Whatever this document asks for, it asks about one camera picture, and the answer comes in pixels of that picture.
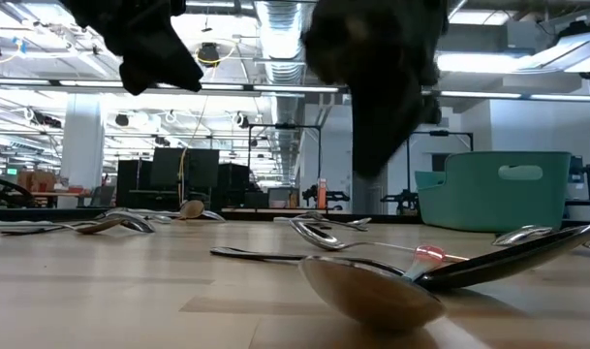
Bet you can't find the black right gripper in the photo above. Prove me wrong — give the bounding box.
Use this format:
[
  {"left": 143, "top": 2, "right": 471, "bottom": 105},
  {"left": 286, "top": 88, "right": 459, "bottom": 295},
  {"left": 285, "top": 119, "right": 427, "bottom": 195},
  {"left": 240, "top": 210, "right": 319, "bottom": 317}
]
[{"left": 301, "top": 0, "right": 450, "bottom": 178}]

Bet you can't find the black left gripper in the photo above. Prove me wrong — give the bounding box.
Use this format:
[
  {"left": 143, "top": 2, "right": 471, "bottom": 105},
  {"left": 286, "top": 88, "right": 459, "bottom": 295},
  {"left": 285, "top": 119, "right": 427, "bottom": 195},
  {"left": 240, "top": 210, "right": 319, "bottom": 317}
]
[{"left": 88, "top": 0, "right": 204, "bottom": 96}]

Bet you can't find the orange-handled silver spoon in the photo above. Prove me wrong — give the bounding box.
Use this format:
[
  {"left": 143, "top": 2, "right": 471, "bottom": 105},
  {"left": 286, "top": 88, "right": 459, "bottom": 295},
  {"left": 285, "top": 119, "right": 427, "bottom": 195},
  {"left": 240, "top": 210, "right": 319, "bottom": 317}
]
[
  {"left": 288, "top": 219, "right": 471, "bottom": 264},
  {"left": 297, "top": 244, "right": 449, "bottom": 333},
  {"left": 179, "top": 199, "right": 205, "bottom": 221}
]

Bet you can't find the black ceiling dome device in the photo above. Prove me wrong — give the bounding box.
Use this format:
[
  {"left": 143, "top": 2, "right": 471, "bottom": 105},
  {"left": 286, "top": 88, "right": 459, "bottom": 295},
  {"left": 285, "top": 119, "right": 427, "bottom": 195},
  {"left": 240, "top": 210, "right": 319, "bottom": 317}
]
[{"left": 197, "top": 42, "right": 221, "bottom": 68}]

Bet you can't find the black computer monitor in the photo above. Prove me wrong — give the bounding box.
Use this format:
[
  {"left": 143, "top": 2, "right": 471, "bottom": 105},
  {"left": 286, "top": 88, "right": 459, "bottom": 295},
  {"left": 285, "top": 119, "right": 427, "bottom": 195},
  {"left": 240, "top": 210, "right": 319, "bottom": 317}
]
[
  {"left": 186, "top": 147, "right": 221, "bottom": 189},
  {"left": 150, "top": 147, "right": 188, "bottom": 189}
]

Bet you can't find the white square pillar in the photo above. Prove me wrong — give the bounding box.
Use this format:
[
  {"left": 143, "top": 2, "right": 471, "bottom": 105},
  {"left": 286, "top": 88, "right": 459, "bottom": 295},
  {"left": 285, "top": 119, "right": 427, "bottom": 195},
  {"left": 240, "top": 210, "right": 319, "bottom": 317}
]
[{"left": 60, "top": 92, "right": 106, "bottom": 193}]

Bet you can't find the black cabinet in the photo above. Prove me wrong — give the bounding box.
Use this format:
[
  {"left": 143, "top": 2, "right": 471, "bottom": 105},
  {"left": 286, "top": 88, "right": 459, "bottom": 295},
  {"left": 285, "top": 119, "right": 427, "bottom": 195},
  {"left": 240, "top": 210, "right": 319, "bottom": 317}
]
[
  {"left": 219, "top": 163, "right": 251, "bottom": 209},
  {"left": 115, "top": 158, "right": 153, "bottom": 207}
]

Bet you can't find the teal plastic bin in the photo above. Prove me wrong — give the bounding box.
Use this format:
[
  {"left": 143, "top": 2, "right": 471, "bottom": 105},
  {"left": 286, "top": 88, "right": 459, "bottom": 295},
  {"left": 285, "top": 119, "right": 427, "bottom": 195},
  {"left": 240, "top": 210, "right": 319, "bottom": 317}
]
[{"left": 414, "top": 150, "right": 573, "bottom": 234}]

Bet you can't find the long ceiling light bar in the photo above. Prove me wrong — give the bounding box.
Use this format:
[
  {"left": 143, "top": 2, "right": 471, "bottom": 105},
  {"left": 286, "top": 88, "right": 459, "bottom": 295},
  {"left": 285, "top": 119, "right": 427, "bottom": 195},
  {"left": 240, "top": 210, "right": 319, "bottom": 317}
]
[{"left": 439, "top": 89, "right": 590, "bottom": 103}]

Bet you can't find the brown cardboard box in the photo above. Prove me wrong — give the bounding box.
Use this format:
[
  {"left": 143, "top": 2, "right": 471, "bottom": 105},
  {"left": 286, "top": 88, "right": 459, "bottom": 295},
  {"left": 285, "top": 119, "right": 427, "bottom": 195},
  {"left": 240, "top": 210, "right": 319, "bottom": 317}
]
[{"left": 16, "top": 170, "right": 57, "bottom": 194}]

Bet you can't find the black background equipment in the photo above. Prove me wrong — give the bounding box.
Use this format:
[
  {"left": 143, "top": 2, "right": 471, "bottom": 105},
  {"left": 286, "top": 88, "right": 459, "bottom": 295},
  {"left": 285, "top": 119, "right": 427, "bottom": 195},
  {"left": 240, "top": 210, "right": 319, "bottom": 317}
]
[{"left": 0, "top": 173, "right": 35, "bottom": 208}]

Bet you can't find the black clamp device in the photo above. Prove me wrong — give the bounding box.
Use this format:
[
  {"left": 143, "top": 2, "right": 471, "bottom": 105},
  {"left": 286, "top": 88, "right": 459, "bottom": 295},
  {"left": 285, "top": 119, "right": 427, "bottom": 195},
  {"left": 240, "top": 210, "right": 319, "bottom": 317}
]
[{"left": 568, "top": 154, "right": 590, "bottom": 207}]

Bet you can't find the black metal stand frame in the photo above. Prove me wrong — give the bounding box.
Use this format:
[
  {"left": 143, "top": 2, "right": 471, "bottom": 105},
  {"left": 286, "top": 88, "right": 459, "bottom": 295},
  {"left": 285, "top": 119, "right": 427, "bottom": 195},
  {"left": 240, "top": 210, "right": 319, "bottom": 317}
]
[
  {"left": 405, "top": 129, "right": 475, "bottom": 214},
  {"left": 247, "top": 123, "right": 324, "bottom": 210}
]

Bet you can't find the yellow hanging cable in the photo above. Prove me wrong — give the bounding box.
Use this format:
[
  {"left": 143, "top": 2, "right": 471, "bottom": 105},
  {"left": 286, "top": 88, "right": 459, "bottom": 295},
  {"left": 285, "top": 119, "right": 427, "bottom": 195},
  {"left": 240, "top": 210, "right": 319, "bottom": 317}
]
[{"left": 176, "top": 41, "right": 240, "bottom": 207}]

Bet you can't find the silver ceiling air duct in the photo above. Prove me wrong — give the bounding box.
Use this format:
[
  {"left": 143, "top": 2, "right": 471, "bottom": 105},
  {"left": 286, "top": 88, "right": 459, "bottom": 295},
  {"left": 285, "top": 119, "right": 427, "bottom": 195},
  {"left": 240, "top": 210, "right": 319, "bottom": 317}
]
[{"left": 253, "top": 0, "right": 308, "bottom": 188}]

